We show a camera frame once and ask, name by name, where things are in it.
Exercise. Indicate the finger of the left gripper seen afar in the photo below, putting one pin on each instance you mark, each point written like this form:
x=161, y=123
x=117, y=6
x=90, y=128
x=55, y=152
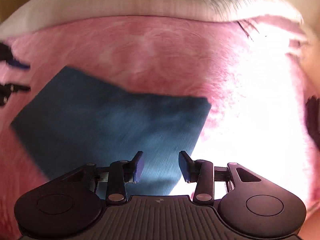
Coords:
x=7, y=56

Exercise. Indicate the blue denim jeans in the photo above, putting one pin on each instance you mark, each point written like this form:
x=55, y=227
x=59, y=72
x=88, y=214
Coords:
x=77, y=119

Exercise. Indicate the white striped quilt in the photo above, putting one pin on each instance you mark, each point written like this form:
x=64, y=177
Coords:
x=39, y=14

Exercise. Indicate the pink floral fleece blanket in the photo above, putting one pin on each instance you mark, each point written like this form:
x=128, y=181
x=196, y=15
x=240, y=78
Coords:
x=248, y=71

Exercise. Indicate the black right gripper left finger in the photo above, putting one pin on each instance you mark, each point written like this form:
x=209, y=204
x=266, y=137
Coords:
x=121, y=173

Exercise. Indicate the finger of the left gripper afar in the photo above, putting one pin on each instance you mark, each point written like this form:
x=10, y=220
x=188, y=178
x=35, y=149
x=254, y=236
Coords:
x=8, y=89

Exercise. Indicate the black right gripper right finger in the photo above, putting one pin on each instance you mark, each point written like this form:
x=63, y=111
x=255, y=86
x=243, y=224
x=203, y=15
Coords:
x=200, y=172

